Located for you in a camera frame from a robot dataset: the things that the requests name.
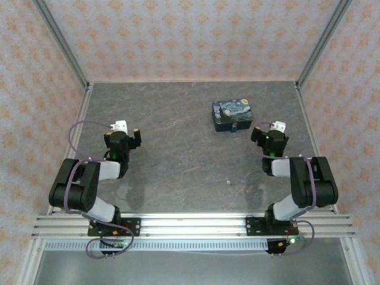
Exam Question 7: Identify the aluminium frame post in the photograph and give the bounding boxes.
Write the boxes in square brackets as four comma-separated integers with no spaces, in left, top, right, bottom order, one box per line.
[31,0,91,87]
[295,0,354,87]

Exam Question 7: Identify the starry night tin box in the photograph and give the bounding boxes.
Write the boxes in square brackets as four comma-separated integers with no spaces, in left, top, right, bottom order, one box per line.
[211,97,255,133]

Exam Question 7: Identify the slotted grey cable duct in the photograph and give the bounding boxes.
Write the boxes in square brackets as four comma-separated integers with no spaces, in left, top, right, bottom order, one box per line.
[43,239,270,252]

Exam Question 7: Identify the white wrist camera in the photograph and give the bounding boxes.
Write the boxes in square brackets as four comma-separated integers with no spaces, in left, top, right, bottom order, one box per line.
[108,119,129,133]
[268,120,287,134]

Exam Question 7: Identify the aluminium table side rail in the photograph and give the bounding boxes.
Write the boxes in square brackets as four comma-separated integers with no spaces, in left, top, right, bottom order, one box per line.
[294,82,340,215]
[46,83,94,215]

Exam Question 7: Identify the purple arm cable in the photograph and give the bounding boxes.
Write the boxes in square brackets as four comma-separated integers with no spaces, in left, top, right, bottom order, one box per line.
[64,120,135,258]
[249,121,316,257]

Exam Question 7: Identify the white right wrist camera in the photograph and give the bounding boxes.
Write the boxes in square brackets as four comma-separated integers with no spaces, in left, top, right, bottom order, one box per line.
[268,120,287,134]

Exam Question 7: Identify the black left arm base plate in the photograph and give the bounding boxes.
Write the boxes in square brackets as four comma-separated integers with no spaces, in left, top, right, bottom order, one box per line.
[87,217,141,238]

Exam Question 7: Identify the aluminium frame leg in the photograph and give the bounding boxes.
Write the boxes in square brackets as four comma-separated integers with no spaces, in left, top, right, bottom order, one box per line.
[340,237,368,285]
[17,237,46,285]

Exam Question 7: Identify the right controller board green light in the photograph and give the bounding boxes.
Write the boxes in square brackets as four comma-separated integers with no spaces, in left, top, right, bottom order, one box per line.
[277,234,306,248]

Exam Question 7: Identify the aluminium mounting rail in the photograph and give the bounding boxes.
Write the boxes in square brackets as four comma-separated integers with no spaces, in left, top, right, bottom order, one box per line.
[30,213,356,239]

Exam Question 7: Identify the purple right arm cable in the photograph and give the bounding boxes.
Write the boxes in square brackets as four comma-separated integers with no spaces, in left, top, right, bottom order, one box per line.
[249,121,316,257]

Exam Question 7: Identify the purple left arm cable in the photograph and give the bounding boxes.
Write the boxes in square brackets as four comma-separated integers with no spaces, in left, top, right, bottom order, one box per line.
[64,120,135,258]

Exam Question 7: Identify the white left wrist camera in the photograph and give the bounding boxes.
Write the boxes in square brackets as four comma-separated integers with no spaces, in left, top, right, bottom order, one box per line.
[108,119,129,133]

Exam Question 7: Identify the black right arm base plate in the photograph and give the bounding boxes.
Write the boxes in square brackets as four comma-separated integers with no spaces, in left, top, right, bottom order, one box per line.
[245,216,299,237]

